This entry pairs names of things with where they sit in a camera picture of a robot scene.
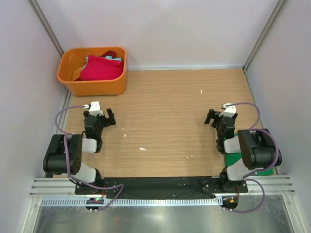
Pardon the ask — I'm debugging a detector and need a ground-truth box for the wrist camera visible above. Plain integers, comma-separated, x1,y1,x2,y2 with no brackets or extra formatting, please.
83,101,104,116
220,103,236,118

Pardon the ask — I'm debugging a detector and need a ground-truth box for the folded green t-shirt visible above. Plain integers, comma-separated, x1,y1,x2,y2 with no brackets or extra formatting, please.
225,153,274,176

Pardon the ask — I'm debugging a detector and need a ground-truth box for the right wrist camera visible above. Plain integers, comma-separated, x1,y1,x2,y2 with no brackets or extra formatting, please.
220,103,236,118

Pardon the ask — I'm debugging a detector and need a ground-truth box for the teal t-shirt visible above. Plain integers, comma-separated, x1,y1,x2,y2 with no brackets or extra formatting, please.
86,55,122,64

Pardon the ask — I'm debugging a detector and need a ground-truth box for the red t-shirt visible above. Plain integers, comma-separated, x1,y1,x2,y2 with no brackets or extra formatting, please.
80,55,124,81

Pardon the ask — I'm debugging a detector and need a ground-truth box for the orange garment in bin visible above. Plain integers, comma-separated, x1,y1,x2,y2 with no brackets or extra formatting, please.
72,67,84,81

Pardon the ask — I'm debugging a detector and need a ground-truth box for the aluminium frame rail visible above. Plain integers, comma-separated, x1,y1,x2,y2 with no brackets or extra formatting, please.
29,175,295,197

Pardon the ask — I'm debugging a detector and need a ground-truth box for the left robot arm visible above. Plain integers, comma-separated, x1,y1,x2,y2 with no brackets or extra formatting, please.
43,105,116,194

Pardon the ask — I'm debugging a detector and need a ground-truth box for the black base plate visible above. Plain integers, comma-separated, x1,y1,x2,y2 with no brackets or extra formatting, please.
75,175,248,200

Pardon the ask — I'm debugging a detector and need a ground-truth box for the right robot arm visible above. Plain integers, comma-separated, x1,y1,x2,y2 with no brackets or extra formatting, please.
204,106,282,193

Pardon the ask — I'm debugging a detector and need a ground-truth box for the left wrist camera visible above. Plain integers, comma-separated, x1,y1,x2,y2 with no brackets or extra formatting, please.
83,101,104,116

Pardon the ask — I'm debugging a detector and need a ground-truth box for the dark red garment in bin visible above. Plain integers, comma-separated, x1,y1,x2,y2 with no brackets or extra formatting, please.
101,50,117,59

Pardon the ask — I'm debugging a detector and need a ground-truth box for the orange plastic bin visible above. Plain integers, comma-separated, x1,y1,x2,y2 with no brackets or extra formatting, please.
57,47,127,96

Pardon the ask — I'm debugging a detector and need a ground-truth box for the slotted cable duct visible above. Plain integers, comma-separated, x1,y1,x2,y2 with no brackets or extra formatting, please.
40,197,223,207

